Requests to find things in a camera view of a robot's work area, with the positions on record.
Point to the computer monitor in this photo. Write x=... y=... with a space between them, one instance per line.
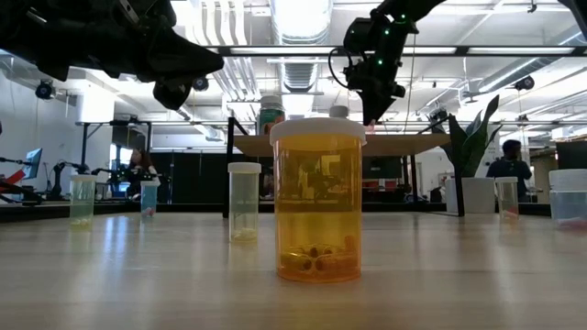
x=32 y=164

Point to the silver air duct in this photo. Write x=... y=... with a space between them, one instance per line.
x=300 y=69

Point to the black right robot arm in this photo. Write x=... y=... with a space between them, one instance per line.
x=413 y=9

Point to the background black robot arm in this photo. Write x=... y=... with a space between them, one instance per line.
x=59 y=179

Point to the green snake plant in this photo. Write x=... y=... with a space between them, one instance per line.
x=472 y=142

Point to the small blue pill bottle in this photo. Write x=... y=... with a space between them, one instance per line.
x=149 y=197

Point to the wide clear blue pill bottle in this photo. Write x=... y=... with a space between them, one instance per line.
x=568 y=201

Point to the large orange pill bottle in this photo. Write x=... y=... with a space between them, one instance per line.
x=316 y=197

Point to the large bottle green label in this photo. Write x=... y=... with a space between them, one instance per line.
x=270 y=117

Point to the wooden shelf black metal legs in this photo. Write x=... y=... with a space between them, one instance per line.
x=390 y=144

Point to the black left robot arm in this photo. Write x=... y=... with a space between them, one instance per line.
x=46 y=32

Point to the white plant pot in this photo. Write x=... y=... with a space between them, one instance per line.
x=477 y=194

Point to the person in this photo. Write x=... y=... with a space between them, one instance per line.
x=140 y=172
x=509 y=169

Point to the black ceiling spotlight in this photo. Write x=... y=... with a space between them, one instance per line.
x=200 y=84
x=44 y=89
x=524 y=83

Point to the small yellow-green pill bottle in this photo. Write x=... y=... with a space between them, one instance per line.
x=83 y=199

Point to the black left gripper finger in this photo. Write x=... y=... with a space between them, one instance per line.
x=197 y=62
x=172 y=96

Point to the small pale green pill bottle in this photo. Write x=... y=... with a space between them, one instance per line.
x=244 y=201

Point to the black overhead crossbar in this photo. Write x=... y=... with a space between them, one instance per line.
x=462 y=51

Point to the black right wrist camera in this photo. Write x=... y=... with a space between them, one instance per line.
x=353 y=75

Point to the background black table frame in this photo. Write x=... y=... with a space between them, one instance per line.
x=83 y=146

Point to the small clear bottle pink pills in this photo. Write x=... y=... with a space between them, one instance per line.
x=506 y=197

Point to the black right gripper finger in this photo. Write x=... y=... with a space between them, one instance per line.
x=373 y=107

